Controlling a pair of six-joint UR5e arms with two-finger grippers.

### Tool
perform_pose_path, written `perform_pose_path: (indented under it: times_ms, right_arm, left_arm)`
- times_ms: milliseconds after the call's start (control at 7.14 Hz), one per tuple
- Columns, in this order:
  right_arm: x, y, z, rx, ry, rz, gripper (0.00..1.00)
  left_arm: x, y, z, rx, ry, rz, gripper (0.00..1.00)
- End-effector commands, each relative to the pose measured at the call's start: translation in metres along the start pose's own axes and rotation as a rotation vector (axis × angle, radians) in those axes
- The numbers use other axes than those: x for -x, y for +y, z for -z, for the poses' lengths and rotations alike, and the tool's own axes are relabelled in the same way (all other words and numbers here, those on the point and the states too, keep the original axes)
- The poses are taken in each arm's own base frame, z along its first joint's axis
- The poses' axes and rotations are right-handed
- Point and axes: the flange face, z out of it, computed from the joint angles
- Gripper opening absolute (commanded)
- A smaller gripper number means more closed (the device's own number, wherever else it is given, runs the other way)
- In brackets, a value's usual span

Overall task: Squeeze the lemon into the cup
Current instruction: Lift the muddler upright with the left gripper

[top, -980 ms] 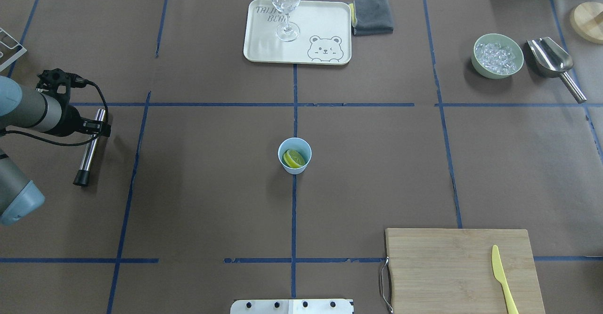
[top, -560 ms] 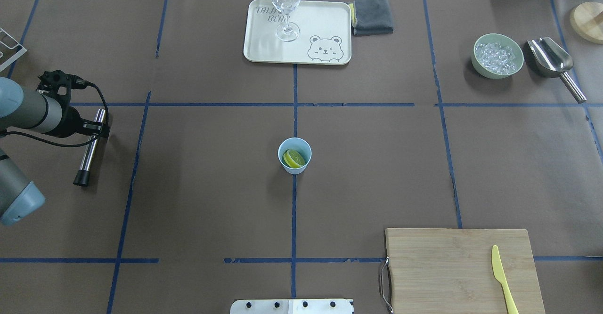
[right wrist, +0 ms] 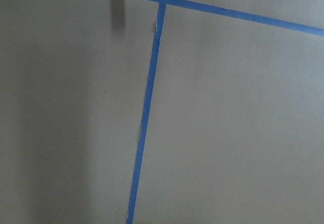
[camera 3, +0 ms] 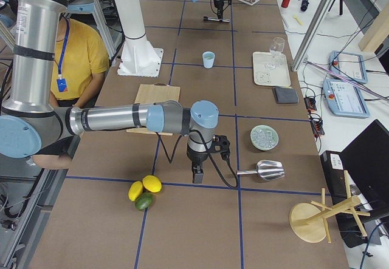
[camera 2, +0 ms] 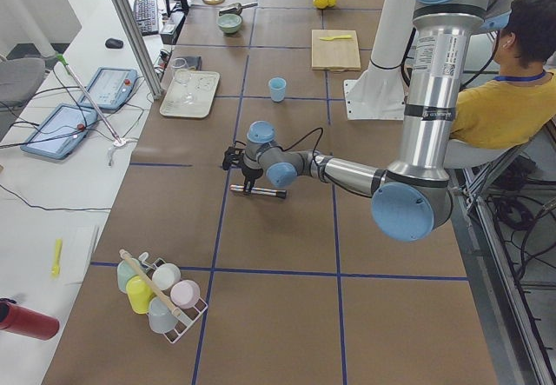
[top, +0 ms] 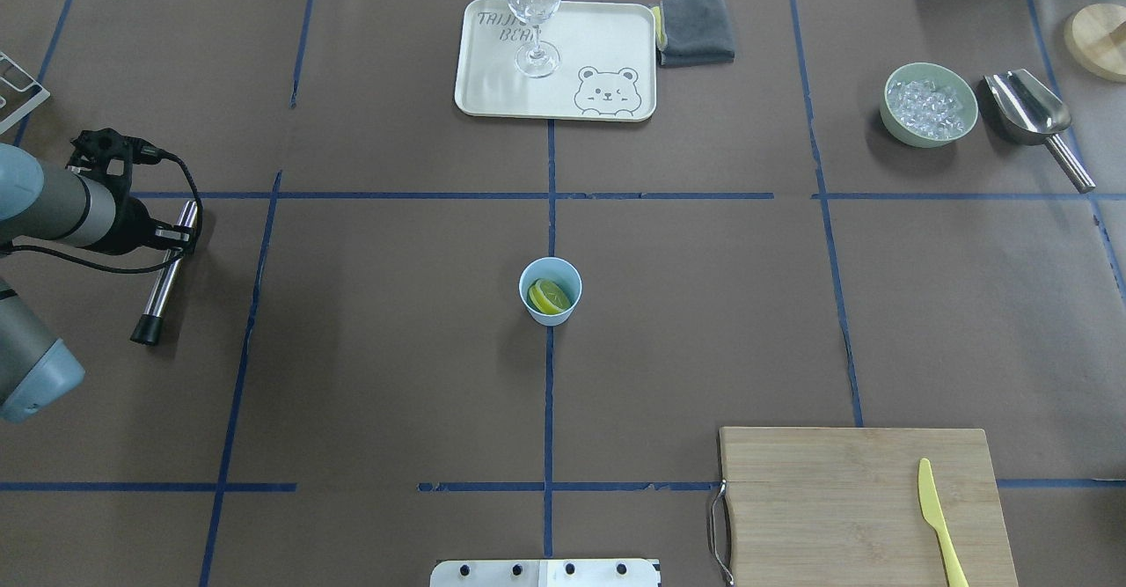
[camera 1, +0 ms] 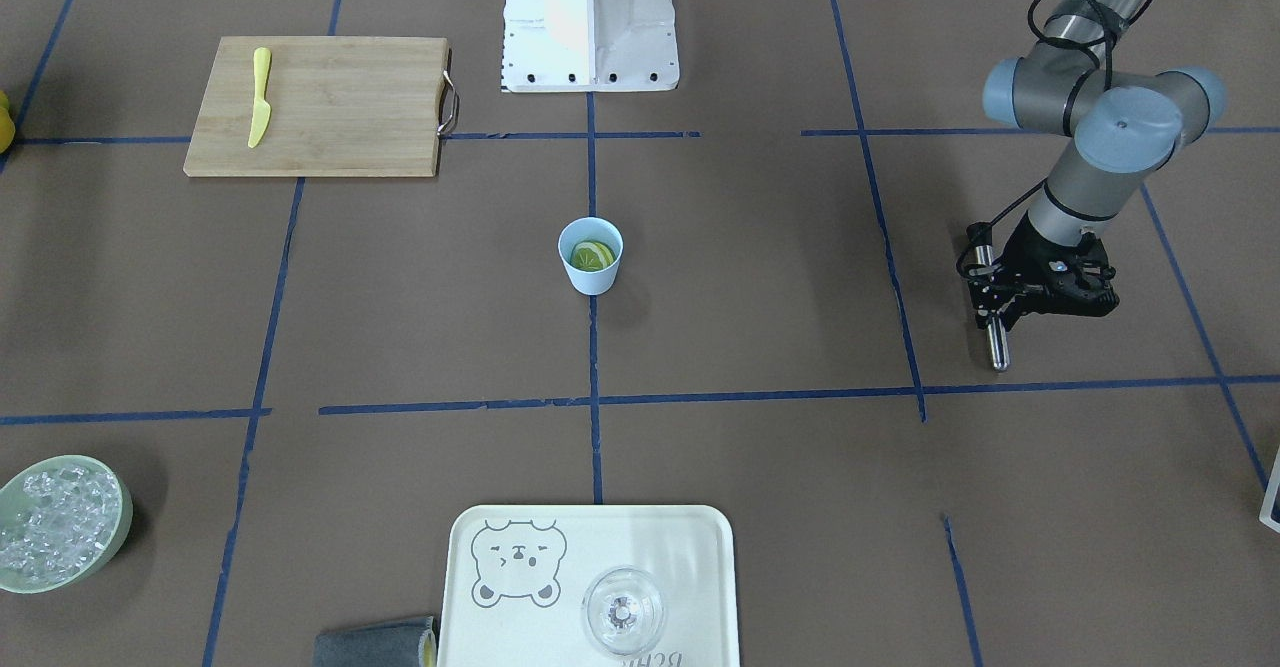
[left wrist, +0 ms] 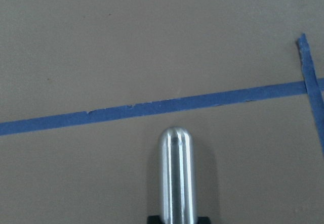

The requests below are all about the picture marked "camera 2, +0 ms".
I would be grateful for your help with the green bowl of ice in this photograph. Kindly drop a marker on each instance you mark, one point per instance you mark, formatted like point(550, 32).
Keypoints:
point(229, 23)

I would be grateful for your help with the light blue cup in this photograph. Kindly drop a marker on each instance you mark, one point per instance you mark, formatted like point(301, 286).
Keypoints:
point(277, 89)

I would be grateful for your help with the near teach pendant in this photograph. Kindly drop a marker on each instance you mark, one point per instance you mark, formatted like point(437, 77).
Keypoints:
point(60, 132)

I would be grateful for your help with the pink cup on rack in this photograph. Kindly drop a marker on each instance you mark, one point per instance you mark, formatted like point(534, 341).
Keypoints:
point(185, 294)

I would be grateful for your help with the yellow plastic knife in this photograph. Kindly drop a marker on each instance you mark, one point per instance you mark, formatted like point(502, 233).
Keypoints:
point(335, 38)

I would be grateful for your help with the small yellow plastic spoon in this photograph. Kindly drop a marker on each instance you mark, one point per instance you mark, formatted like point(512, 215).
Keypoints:
point(55, 266)

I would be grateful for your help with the steel muddler black tip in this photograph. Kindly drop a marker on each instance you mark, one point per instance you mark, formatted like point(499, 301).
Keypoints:
point(277, 193)

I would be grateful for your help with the yellow cup on rack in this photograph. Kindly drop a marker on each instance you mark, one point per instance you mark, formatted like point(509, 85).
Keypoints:
point(139, 294)

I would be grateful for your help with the clear wine glass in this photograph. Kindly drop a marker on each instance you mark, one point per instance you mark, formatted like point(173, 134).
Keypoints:
point(182, 76)

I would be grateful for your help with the far teach pendant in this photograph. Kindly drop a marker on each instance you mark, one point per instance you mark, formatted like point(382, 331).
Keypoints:
point(111, 88)

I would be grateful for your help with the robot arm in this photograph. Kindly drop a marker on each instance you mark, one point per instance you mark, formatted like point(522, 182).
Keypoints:
point(414, 75)

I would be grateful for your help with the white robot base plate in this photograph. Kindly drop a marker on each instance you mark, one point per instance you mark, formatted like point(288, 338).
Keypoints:
point(378, 94)

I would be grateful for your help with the black computer mouse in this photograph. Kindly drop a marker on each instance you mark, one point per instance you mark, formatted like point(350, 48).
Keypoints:
point(114, 44)

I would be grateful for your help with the metal ice scoop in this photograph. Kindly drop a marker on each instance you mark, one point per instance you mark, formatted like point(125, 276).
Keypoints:
point(236, 8)

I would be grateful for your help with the person in yellow shirt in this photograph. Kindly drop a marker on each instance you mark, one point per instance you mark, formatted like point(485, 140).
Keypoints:
point(511, 108)

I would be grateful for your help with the red bottle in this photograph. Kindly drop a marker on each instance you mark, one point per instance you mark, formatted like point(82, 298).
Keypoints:
point(22, 321)

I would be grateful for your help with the green cup on rack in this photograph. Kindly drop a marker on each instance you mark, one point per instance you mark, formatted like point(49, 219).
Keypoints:
point(123, 274)

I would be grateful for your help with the bamboo cutting board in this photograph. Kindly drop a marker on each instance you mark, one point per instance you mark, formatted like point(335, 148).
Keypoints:
point(335, 55)

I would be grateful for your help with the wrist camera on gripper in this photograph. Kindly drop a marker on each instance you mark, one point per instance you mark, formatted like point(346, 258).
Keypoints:
point(233, 158)

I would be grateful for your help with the grey cup on rack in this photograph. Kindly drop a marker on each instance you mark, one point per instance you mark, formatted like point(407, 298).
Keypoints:
point(161, 320)

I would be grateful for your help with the cream bear tray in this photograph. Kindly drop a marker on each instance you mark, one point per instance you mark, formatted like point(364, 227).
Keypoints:
point(203, 86)

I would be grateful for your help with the black keyboard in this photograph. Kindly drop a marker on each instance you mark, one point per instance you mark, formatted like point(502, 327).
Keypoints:
point(146, 16)

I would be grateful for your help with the teach pendant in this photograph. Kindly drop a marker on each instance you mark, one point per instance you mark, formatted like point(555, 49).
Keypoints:
point(60, 132)
point(111, 88)

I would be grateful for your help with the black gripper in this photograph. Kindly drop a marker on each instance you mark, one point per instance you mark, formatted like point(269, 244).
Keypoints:
point(250, 172)

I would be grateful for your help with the white wire cup rack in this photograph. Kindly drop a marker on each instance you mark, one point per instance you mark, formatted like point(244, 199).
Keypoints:
point(157, 289)

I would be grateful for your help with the white cup on rack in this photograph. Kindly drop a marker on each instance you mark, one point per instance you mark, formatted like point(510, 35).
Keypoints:
point(166, 276)

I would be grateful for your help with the aluminium frame post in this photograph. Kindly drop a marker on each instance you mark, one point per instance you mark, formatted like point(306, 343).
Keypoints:
point(138, 47)

